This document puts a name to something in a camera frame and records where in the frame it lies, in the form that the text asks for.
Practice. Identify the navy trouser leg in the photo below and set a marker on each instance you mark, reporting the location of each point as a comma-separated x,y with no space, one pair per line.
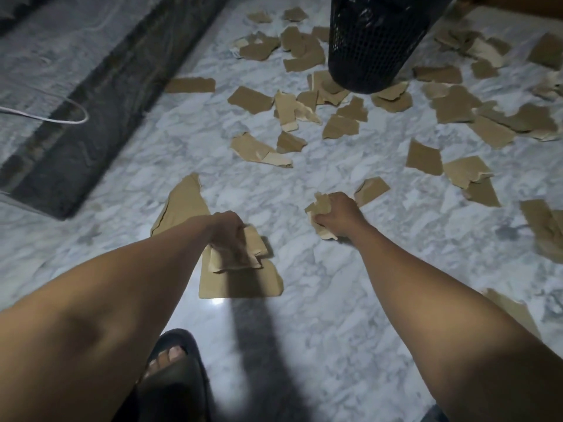
435,415

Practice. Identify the black bin with liner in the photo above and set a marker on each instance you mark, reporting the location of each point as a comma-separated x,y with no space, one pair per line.
374,48

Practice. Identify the person's left dark slide sandal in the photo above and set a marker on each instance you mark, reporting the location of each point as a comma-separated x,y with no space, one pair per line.
176,391

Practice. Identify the person's left hand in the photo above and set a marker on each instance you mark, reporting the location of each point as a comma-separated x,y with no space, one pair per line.
228,232

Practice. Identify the scatter of brown paper pieces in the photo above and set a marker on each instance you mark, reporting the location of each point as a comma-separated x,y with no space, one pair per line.
250,99

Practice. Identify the person's left foot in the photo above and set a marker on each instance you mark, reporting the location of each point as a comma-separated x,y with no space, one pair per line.
165,360

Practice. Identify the person's right hand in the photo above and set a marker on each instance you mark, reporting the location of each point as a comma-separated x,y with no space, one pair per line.
343,215

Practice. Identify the person's right forearm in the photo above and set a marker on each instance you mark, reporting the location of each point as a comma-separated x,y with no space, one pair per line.
440,329

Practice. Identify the person's left forearm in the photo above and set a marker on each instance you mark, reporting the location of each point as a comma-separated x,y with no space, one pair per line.
88,325

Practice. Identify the torn brown paper piece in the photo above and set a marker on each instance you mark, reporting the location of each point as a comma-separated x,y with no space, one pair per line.
257,248
319,206

